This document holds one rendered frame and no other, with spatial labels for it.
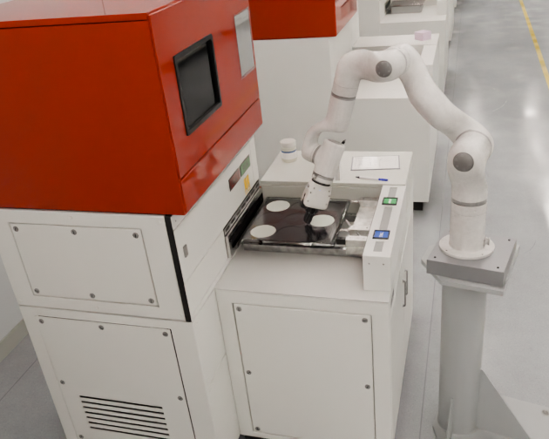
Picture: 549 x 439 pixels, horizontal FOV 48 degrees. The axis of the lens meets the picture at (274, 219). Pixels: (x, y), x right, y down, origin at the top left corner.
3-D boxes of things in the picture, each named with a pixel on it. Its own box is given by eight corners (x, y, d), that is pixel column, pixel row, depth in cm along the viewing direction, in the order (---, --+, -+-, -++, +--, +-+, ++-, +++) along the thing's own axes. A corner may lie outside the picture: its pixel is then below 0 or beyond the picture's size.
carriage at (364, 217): (345, 254, 228) (345, 247, 227) (361, 208, 259) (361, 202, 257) (367, 255, 226) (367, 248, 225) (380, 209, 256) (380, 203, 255)
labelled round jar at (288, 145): (280, 163, 282) (278, 143, 278) (284, 157, 288) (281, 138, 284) (294, 163, 280) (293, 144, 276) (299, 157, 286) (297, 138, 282)
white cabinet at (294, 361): (242, 449, 261) (213, 290, 223) (297, 312, 342) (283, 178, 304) (396, 474, 242) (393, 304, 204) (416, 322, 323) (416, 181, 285)
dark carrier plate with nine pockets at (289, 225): (242, 239, 237) (242, 238, 237) (267, 199, 266) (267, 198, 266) (330, 244, 227) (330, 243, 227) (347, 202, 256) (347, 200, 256)
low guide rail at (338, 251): (244, 250, 245) (243, 243, 243) (245, 247, 246) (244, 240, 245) (370, 258, 230) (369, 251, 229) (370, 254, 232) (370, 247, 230)
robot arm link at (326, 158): (308, 169, 233) (328, 178, 229) (319, 136, 229) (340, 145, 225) (317, 168, 240) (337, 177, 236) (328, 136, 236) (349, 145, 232)
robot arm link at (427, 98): (465, 178, 205) (476, 162, 217) (495, 158, 197) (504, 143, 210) (367, 65, 205) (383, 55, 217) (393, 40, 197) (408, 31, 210)
